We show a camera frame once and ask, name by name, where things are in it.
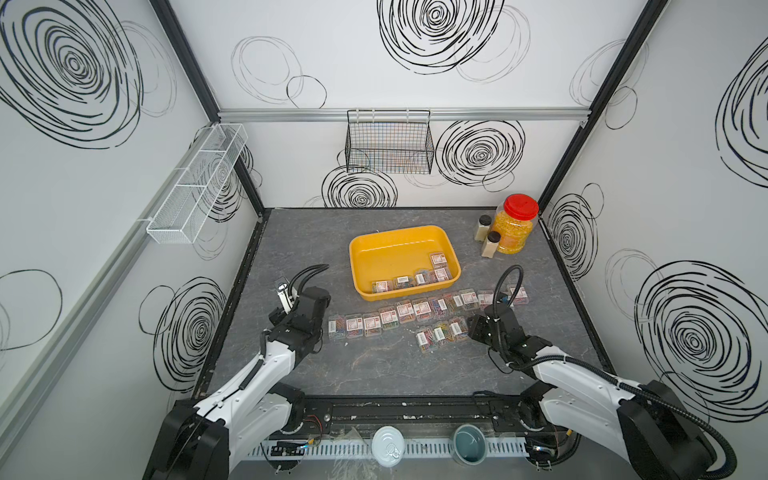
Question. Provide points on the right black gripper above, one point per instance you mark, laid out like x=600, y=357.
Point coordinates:
x=474, y=328

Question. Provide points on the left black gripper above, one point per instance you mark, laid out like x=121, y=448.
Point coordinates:
x=312, y=288

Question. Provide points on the eleventh clear paper clip box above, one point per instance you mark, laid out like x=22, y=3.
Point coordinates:
x=336, y=328

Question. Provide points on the second row clear clip box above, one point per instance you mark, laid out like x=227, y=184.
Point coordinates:
x=441, y=334

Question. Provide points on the barcode paper clip box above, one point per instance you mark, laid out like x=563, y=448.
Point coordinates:
x=425, y=340

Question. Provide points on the yellow plastic storage tray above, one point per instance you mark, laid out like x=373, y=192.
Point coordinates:
x=392, y=254

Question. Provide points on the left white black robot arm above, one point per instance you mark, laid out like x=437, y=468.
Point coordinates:
x=209, y=439

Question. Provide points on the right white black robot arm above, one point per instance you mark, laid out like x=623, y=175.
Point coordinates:
x=643, y=423

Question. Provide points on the tray box beside red label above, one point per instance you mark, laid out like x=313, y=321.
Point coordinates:
x=457, y=329

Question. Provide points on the tray paper clip box red label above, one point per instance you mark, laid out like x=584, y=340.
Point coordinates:
x=438, y=260

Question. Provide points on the front black cap spice bottle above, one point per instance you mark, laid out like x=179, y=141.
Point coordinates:
x=490, y=244

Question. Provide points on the black cap spice bottle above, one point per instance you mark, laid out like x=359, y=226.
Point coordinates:
x=490, y=244
x=483, y=227

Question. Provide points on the rear black cap spice bottle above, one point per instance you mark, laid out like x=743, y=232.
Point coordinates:
x=483, y=227

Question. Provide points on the red lid corn jar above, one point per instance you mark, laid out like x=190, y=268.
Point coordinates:
x=515, y=220

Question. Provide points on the grey green cup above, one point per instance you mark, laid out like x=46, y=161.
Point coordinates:
x=469, y=445

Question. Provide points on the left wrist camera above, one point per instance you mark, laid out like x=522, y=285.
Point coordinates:
x=285, y=292

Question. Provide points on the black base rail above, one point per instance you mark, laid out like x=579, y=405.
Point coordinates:
x=501, y=413

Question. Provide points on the white slotted cable duct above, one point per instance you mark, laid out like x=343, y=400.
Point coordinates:
x=415, y=448

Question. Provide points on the black wire wall basket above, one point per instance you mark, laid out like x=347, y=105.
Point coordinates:
x=389, y=141

